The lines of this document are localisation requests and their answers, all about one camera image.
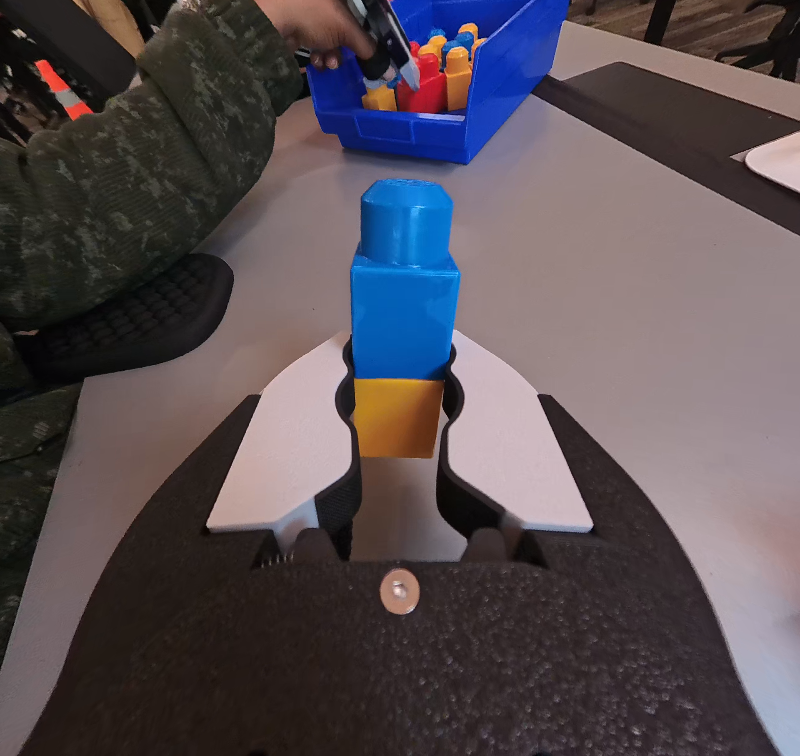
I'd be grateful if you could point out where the pile of mega blocks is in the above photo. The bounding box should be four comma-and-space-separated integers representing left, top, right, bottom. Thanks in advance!
361, 22, 490, 113

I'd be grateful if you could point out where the orange traffic cone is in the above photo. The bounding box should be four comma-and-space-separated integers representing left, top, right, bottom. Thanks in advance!
34, 59, 95, 121

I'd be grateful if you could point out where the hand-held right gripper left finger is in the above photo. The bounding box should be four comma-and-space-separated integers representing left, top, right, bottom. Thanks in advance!
206, 331, 365, 559

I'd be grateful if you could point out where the blue mega block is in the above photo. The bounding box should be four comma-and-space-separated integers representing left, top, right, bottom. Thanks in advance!
350, 178, 463, 381

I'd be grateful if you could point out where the black leaning panel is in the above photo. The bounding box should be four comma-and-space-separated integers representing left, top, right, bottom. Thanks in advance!
0, 0, 138, 97

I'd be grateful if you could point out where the black mesh armrest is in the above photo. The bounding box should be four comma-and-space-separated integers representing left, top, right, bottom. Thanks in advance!
15, 253, 235, 388

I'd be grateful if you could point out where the person's left forearm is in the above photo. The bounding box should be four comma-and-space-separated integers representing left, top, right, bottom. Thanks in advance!
0, 0, 304, 332

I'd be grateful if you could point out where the orange mega block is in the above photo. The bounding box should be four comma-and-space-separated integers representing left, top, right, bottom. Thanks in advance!
353, 378, 446, 459

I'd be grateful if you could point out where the blue plastic bin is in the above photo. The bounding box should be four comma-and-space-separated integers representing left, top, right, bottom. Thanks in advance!
305, 0, 582, 165

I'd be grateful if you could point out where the person's left hand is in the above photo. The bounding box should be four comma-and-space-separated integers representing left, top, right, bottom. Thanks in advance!
247, 0, 379, 72

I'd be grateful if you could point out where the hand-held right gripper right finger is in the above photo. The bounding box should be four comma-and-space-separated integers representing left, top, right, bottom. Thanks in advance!
435, 329, 595, 548

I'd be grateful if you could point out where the wooden office table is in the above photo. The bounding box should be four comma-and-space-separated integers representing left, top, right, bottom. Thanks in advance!
644, 0, 691, 46

